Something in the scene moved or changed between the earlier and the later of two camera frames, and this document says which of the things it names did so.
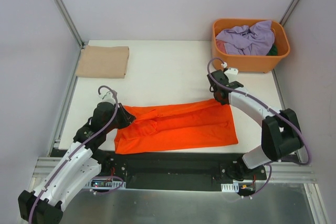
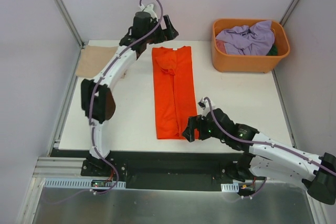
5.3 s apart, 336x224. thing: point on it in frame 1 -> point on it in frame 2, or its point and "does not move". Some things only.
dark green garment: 273,51 does not move
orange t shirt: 194,124 -> 174,91
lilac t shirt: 243,40 does not move
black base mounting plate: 145,170 does not move
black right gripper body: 220,96 -> 198,126
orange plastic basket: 261,64 does not move
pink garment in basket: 220,46 does not move
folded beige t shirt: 103,62 does not move
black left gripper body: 122,116 -> 163,32
